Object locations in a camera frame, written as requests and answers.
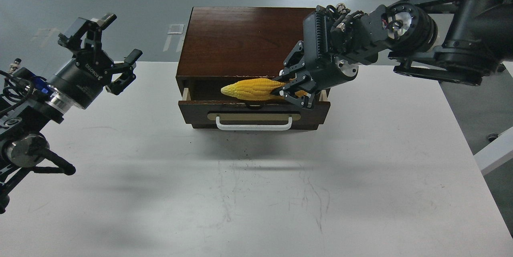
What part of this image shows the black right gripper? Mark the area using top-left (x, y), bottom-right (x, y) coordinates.
top-left (271, 6), bottom-right (358, 109)

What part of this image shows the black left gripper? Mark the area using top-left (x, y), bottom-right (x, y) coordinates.
top-left (48, 13), bottom-right (143, 109)

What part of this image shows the yellow corn cob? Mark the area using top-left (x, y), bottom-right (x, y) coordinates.
top-left (220, 78), bottom-right (286, 101)

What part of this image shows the wooden drawer with white handle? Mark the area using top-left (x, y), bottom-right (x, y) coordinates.
top-left (177, 77), bottom-right (331, 130)

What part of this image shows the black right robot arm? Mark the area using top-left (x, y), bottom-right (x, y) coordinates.
top-left (272, 0), bottom-right (513, 108)

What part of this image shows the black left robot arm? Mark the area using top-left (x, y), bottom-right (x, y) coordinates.
top-left (0, 14), bottom-right (142, 213)

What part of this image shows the dark wooden drawer cabinet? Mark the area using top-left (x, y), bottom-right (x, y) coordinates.
top-left (176, 7), bottom-right (332, 131)

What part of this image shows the white office chair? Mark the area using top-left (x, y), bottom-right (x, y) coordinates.
top-left (471, 62), bottom-right (512, 175)

